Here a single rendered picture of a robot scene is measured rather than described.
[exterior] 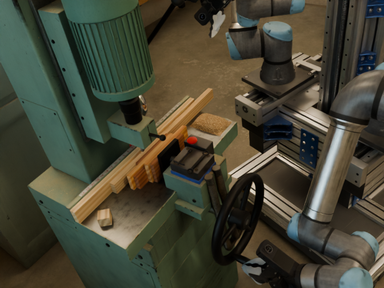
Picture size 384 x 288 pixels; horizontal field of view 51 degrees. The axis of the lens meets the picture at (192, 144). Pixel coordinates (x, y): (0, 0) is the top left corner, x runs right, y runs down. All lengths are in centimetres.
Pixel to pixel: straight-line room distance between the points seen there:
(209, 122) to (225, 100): 174
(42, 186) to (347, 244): 102
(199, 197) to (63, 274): 129
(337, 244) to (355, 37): 77
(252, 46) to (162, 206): 79
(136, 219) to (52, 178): 49
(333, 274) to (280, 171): 123
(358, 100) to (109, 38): 59
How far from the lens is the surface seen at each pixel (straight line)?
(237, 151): 264
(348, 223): 201
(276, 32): 165
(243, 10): 138
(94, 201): 120
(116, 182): 122
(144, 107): 134
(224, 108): 302
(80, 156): 135
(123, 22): 98
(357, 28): 154
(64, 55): 114
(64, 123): 128
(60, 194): 146
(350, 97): 101
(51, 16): 109
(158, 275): 131
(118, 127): 122
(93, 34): 99
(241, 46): 165
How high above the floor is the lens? 176
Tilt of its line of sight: 40 degrees down
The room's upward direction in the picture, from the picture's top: 10 degrees counter-clockwise
